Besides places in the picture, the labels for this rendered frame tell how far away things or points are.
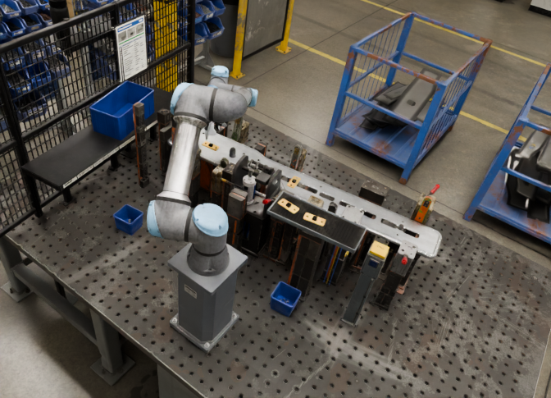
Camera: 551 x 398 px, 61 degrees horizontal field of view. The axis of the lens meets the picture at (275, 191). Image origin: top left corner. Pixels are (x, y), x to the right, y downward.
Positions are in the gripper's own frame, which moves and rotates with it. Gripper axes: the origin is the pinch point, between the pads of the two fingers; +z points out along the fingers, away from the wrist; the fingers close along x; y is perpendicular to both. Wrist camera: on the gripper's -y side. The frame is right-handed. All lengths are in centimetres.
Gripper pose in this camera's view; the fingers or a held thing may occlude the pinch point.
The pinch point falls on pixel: (211, 132)
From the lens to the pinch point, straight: 231.4
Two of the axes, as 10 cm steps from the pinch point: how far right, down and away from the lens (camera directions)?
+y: 8.8, 4.1, -2.5
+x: 4.5, -5.5, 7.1
